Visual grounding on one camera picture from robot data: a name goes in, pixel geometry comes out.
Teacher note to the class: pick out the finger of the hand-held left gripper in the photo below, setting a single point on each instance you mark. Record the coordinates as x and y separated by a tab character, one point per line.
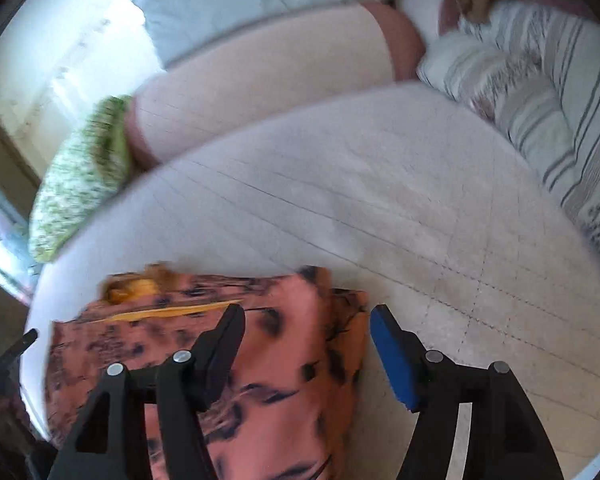
15	345

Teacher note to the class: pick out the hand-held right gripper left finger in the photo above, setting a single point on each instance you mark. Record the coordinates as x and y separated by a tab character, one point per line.
220	355

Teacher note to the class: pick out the pink bolster pillow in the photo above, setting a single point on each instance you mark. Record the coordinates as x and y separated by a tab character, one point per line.
280	85

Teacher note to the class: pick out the stained glass window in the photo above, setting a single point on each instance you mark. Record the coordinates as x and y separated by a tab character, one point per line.
0	240

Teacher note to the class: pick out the green patterned pillow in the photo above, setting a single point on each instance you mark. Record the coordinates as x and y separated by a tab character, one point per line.
80	185

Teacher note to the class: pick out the orange floral blouse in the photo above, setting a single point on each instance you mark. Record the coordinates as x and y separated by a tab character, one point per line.
260	375

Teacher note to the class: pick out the light blue pillow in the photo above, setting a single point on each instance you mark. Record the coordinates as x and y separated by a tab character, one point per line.
230	5

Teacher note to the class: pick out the striped floral pillows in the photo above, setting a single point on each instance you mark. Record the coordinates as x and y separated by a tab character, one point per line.
540	95

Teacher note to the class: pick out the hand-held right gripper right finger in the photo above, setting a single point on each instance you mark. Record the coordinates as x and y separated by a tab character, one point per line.
395	355

